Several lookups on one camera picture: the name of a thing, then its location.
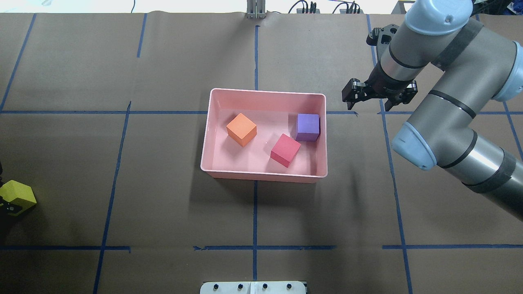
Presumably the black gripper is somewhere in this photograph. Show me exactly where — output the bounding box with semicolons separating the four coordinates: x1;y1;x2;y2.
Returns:
342;75;418;111

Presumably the yellow-green foam block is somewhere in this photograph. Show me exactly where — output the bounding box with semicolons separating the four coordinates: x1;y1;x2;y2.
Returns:
0;180;37;215

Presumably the purple foam block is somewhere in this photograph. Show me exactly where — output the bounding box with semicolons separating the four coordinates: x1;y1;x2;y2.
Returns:
295;114;321;142

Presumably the red foam block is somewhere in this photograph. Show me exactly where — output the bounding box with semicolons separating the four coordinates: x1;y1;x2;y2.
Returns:
270;134;301;168

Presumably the orange foam block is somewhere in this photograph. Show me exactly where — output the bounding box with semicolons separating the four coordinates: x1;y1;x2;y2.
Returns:
226;113;257;147

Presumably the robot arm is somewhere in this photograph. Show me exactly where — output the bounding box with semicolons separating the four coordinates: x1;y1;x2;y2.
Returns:
342;0;523;219

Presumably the pink plastic bin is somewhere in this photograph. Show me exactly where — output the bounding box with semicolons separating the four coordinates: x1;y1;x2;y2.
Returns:
200;89;328;183

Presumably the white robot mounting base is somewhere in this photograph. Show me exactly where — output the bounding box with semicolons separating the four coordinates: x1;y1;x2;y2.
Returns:
199;281;308;294

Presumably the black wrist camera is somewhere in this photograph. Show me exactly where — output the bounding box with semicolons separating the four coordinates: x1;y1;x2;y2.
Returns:
366;24;400;54

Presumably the aluminium frame post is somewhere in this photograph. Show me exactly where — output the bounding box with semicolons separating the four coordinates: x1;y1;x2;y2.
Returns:
246;0;266;19

